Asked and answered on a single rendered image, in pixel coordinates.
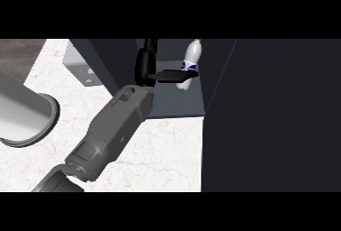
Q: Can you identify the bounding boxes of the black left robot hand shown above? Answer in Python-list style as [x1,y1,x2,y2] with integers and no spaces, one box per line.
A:
[133,38,199,88]

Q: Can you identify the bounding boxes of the dark grey cabinet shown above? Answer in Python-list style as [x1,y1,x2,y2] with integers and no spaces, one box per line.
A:
[69,38,239,120]

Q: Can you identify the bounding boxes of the dark grey cabinet door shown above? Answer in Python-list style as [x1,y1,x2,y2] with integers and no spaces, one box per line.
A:
[199,38,341,193]

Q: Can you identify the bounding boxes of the white bottle with blue label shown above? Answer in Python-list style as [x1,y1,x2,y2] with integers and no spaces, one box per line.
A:
[174,38,204,91]

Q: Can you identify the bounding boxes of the grey metal cylinder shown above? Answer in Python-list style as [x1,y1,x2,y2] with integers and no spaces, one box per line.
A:
[0,71,62,149]

